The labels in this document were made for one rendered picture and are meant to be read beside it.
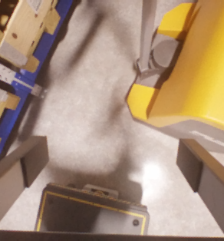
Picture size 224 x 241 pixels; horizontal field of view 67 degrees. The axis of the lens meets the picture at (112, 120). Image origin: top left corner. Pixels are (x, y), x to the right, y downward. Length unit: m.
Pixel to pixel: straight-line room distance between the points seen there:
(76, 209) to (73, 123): 0.67
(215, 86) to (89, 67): 1.19
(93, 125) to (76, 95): 0.31
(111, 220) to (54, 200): 0.38
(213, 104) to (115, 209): 0.84
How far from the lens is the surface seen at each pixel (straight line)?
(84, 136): 1.46
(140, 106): 1.06
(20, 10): 1.25
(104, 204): 1.16
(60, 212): 1.26
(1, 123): 1.50
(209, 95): 0.58
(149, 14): 0.69
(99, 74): 1.54
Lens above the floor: 1.40
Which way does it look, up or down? 80 degrees down
